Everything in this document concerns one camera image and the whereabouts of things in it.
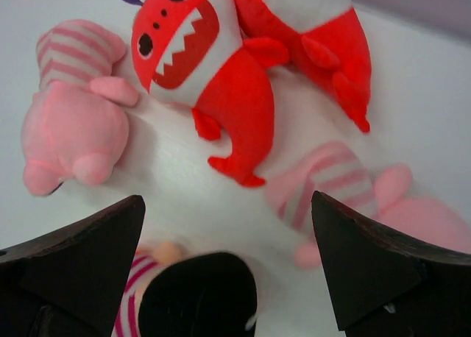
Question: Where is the pink striped pig plush right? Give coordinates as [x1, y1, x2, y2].
[265, 141, 470, 269]

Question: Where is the pink striped pig plush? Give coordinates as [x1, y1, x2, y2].
[265, 141, 470, 269]
[21, 19, 139, 196]

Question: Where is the red shark plush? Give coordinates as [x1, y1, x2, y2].
[122, 0, 288, 188]
[235, 0, 372, 133]

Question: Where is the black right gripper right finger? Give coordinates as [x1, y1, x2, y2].
[311, 191, 470, 336]

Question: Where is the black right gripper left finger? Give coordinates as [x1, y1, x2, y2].
[1, 195, 146, 336]

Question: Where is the boy doll orange pants middle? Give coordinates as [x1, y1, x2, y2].
[112, 241, 258, 337]

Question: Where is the pink striped pig plush back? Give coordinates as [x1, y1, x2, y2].
[21, 19, 139, 196]

